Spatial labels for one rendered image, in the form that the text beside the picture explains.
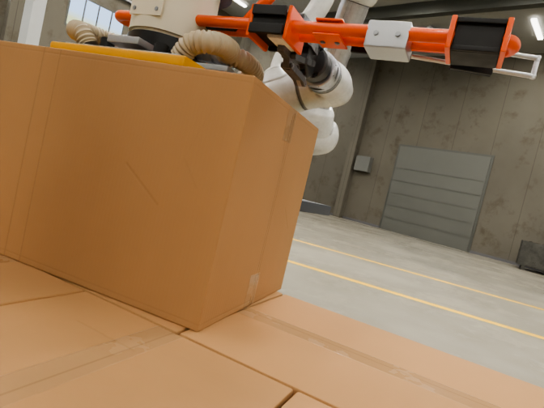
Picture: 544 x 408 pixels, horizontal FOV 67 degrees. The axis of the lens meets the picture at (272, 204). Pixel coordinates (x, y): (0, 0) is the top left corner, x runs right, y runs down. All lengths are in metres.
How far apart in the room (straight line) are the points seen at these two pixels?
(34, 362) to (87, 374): 0.06
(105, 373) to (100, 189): 0.34
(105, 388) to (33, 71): 0.61
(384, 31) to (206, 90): 0.30
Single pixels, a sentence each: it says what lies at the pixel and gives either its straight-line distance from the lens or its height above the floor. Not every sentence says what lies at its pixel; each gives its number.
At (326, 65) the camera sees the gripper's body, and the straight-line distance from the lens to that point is 0.98.
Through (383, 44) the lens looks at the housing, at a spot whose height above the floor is 1.05.
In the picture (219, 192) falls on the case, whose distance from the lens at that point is 0.63.
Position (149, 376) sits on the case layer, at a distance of 0.54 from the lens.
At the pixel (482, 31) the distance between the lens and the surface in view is 0.73.
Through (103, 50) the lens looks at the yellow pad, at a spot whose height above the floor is 0.96.
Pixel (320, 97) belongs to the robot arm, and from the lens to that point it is 1.08.
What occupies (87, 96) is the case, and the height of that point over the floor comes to 0.87.
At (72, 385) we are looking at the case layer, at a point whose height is 0.54.
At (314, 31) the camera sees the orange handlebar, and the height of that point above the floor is 1.07.
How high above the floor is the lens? 0.80
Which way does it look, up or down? 3 degrees down
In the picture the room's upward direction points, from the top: 13 degrees clockwise
